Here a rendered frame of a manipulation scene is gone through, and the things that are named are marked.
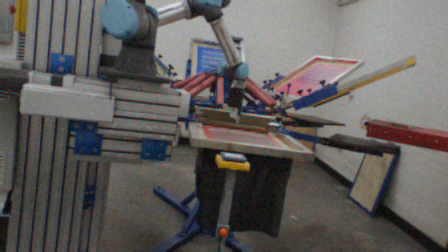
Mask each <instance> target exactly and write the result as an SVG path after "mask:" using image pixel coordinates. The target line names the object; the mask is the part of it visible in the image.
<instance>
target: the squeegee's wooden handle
mask: <svg viewBox="0 0 448 252"><path fill-rule="evenodd" d="M230 113H234V112H229V111H221V110H216V109H206V108H205V109H204V114H203V115H207V122H208V120H212V121H217V122H227V123H232V124H236V119H234V118H231V117H230V116H229V115H230ZM271 121H272V118H267V117H263V116H254V115H249V114H244V113H240V118H239V121H238V123H237V124H241V125H246V126H251V127H260V128H265V130H267V125H268V124H271Z"/></svg>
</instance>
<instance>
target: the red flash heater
mask: <svg viewBox="0 0 448 252"><path fill-rule="evenodd" d="M408 126H410V125H407V124H399V123H394V122H387V121H383V120H375V119H373V120H371V121H370V122H368V125H367V129H366V131H367V133H366V137H369V138H376V139H380V140H387V141H391V142H394V143H402V144H405V145H412V146H416V147H423V148H427V149H430V150H437V151H441V152H448V132H446V131H438V130H434V129H426V128H423V129H418V128H415V129H410V128H408Z"/></svg>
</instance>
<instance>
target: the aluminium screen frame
mask: <svg viewBox="0 0 448 252"><path fill-rule="evenodd" d="M188 131H189V140H190V145H191V146H192V147H203V148H209V149H220V150H225V151H236V152H242V153H253V154H258V155H264V156H275V157H280V158H292V159H297V160H308V161H314V157H315V154H314V153H313V152H312V151H310V149H307V147H305V146H303V145H301V143H300V142H298V141H296V140H294V138H292V137H291V136H289V135H286V134H282V133H280V132H279V131H278V133H274V135H275V136H277V137H278V138H280V140H282V141H283V142H285V144H287V145H288V146H289V147H291V148H292V149H284V148H278V147H268V146H263V145H257V144H247V143H241V142H230V141H225V140H214V139H209V138H200V137H199V135H198V130H197V127H196V122H188Z"/></svg>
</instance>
